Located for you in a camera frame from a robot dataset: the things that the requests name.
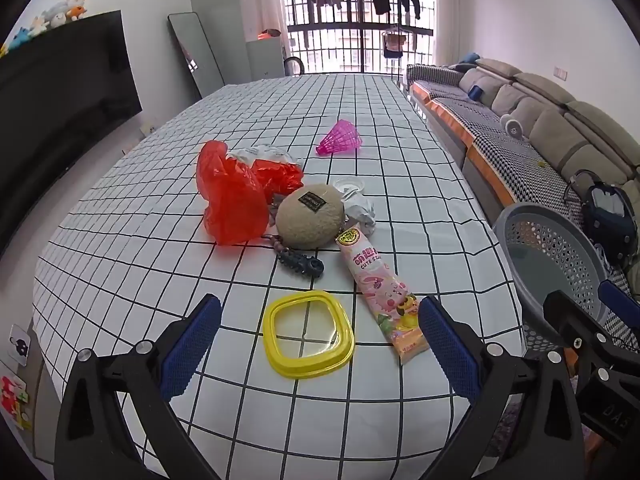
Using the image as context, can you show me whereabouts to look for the pink snack wrapper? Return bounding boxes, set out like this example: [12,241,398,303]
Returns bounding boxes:
[335,226,428,364]

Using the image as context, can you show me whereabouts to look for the yellow square plastic lid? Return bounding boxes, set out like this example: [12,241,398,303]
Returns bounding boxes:
[262,289,355,380]

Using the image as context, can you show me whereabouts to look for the white paper ball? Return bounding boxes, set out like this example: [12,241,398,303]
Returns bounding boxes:
[342,190,376,236]

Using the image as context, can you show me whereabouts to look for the black spiky hair clip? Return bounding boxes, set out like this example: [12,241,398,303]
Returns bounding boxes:
[267,235,324,278]

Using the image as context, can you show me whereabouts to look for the beige fuzzy round pouch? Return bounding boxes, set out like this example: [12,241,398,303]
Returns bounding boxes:
[276,183,345,249]

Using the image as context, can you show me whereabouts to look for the red plastic bag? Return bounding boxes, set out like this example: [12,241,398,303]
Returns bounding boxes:
[196,140,303,246]

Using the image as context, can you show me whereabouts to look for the white round bottle cap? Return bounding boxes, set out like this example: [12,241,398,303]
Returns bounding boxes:
[332,177,364,195]

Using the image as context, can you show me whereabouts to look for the white blue mask packet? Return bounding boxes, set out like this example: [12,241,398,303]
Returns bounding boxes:
[229,144,298,166]

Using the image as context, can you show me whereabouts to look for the grey perforated laundry basket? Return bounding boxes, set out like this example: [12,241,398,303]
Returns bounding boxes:
[494,203,608,350]

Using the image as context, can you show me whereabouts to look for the dark blue backpack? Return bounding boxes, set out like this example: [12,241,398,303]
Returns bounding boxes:
[563,169,639,270]

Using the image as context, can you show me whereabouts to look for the grey sectional sofa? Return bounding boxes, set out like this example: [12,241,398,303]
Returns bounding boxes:
[406,56,640,221]

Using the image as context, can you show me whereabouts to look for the small white desk fan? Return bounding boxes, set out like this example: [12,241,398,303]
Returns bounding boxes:
[500,114,528,139]

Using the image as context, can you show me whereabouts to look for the blue cylinder on sofa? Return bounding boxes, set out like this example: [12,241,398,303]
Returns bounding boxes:
[468,84,484,102]

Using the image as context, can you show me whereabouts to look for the black grid white tablecloth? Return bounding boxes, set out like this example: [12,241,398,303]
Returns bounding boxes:
[30,72,526,480]

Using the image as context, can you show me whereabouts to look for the blue pillow on sofa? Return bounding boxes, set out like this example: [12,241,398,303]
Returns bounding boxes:
[460,52,480,64]

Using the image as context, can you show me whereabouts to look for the pink plastic shuttlecock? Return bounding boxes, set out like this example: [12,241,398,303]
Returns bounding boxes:
[316,119,362,156]

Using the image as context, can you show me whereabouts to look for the black window grille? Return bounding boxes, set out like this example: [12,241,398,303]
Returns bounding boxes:
[283,0,436,75]

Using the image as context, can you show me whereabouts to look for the leaning floor mirror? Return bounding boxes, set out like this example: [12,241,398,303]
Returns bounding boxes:
[167,12,224,99]

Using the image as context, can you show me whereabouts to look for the grey cabinet by window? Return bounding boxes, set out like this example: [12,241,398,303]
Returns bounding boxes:
[246,38,284,80]

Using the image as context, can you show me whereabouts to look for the row of plush toys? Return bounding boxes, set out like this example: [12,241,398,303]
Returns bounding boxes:
[1,0,87,56]

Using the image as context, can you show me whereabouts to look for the black wall television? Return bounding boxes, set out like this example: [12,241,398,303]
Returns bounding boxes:
[1,11,142,246]

